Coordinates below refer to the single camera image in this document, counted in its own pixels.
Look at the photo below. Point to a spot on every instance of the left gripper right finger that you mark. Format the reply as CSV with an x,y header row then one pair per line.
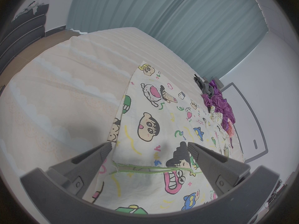
x,y
217,169

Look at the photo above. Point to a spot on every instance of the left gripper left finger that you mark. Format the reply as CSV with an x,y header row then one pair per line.
x,y
81,169

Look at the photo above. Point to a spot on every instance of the white printed pyjama top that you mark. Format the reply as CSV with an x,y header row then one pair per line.
x,y
151,129

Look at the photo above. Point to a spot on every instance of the pile of clothes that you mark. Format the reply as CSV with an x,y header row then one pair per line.
x,y
222,104

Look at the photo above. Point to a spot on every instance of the bed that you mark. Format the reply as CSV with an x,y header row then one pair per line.
x,y
70,78

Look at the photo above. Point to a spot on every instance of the blue-green curtain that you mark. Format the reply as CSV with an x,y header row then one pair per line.
x,y
163,20

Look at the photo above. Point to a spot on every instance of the grey crumpled cloth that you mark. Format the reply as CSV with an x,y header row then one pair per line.
x,y
28,8

